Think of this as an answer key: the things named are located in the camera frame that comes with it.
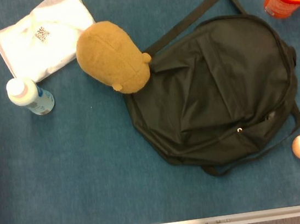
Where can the white plastic packaged cloth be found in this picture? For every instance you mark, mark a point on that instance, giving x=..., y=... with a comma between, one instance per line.
x=43, y=40

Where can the blue table mat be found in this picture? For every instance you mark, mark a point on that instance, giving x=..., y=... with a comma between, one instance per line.
x=91, y=166

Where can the white blue lotion bottle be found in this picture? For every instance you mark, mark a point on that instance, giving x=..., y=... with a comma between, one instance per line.
x=30, y=96

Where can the brown plush toy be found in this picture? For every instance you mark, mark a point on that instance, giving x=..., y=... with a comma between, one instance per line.
x=112, y=59

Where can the black backpack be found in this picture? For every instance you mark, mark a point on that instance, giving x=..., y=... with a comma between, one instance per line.
x=219, y=94

